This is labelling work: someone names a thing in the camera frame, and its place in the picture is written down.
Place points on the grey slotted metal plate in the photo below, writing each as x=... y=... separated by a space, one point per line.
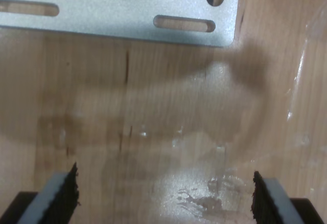
x=115 y=4

